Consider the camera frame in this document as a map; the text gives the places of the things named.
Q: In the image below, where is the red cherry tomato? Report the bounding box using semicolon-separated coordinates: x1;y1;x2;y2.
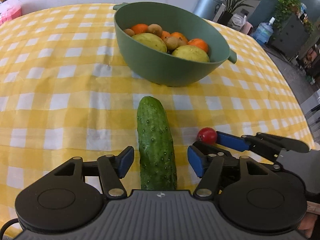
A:
196;127;217;145

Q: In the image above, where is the green cucumber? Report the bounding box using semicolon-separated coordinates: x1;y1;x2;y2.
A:
137;96;177;191

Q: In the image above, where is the orange tangerine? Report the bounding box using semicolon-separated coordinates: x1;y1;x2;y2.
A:
171;32;188;43
131;23;149;35
188;38;209;53
161;31;171;40

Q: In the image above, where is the brown longan fruit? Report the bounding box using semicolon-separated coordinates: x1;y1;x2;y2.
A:
124;29;135;37
147;24;163;37
163;36;186;51

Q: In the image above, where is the person right hand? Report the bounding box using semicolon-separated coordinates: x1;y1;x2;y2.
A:
298;201;320;240

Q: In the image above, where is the yellow checkered tablecloth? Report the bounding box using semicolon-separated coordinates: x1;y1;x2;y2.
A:
1;4;319;239

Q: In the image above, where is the yellow-green pear right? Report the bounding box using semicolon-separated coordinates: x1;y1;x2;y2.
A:
172;45;210;63

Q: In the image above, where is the yellow-green pear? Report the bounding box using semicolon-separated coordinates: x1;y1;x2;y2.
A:
172;45;210;63
132;33;168;53

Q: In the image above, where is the green colander bowl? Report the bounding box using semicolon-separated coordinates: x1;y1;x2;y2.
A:
113;2;237;87

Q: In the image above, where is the dark grey cabinet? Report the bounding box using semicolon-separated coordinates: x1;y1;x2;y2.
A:
269;14;310;59

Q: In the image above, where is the blue water jug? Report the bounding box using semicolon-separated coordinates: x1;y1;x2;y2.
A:
252;17;275;46

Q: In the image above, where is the yellow-green pear left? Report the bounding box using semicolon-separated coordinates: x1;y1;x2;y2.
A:
132;33;168;53

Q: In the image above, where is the white plastic bag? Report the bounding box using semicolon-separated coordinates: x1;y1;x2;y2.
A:
227;14;247;31

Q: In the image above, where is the grey metal trash can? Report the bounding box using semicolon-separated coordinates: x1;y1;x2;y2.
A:
193;0;225;22

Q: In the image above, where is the potted green plant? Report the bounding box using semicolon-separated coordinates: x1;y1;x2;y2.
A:
217;0;260;25

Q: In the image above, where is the pink storage basket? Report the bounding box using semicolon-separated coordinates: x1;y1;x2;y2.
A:
0;2;22;25

